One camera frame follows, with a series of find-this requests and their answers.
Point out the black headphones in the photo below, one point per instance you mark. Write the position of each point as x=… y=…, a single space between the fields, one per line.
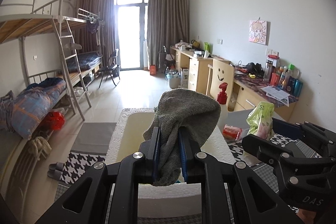
x=254 y=68

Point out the white foam box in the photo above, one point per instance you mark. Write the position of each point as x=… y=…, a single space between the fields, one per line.
x=131 y=134

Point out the grey floor mat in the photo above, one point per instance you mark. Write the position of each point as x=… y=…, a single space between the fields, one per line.
x=92 y=137

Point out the grey towel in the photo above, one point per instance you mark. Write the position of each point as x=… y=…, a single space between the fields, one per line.
x=183 y=113

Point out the black folding chair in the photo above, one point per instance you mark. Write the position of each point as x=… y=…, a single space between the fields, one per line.
x=111 y=67

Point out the pink wall picture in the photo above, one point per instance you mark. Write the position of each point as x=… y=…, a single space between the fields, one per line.
x=259 y=32

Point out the white lotion pump bottle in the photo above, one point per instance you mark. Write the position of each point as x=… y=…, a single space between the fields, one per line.
x=222 y=92

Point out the blue orange quilt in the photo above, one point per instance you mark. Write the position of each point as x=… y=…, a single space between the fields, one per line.
x=31 y=108

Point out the white carton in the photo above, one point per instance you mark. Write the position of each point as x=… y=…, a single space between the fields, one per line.
x=185 y=78

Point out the row of toiletry bottles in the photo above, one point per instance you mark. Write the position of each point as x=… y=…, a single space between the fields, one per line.
x=283 y=78

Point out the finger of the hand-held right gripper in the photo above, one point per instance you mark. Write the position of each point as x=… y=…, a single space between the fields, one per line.
x=288 y=132
x=262 y=148

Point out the dark hanging clothes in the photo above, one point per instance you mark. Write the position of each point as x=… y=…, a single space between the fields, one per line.
x=92 y=28

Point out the glass balcony door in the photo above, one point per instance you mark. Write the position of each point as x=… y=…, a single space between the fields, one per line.
x=131 y=29

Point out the white wall socket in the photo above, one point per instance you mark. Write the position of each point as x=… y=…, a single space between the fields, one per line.
x=272 y=51

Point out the red snack packet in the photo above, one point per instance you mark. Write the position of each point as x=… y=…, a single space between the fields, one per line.
x=232 y=132

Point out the green floral plastic bag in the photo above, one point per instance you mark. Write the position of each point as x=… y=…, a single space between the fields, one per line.
x=260 y=119

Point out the wooden desk with patterned cover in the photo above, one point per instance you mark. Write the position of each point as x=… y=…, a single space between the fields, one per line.
x=252 y=103

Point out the clear water bottle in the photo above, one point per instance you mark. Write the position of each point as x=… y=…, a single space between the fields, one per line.
x=268 y=69

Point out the pale plastic bucket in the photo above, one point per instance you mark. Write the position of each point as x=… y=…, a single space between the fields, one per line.
x=174 y=81

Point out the printed papers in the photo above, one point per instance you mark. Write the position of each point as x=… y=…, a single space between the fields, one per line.
x=277 y=92

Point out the teal tumbler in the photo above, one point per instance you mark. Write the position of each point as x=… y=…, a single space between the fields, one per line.
x=298 y=87

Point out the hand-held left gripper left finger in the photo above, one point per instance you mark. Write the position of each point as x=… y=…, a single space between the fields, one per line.
x=156 y=153

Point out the wooden desk with drawers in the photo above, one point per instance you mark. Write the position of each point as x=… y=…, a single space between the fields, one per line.
x=194 y=74

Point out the houndstooth tablecloth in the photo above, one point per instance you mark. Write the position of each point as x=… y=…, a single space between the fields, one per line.
x=78 y=163

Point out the beige cloth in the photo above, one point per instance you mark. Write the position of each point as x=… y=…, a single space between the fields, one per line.
x=39 y=148

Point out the orange bag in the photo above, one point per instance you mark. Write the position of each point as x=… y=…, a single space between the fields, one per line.
x=153 y=69

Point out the grey slipper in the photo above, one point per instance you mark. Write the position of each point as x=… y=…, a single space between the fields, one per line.
x=55 y=175
x=56 y=166

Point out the wooden chair with smiley face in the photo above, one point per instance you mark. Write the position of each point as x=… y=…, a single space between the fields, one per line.
x=223 y=74

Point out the red plastic bag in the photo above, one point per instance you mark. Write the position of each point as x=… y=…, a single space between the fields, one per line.
x=53 y=121

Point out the brown curtain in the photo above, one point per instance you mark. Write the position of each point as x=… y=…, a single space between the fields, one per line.
x=97 y=8
x=168 y=19

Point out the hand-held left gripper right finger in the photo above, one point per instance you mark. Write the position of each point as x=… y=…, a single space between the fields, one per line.
x=181 y=155

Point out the blue plaid bedding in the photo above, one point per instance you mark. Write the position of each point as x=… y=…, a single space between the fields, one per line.
x=84 y=61

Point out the green paper bag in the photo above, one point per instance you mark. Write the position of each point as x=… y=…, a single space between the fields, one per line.
x=207 y=46

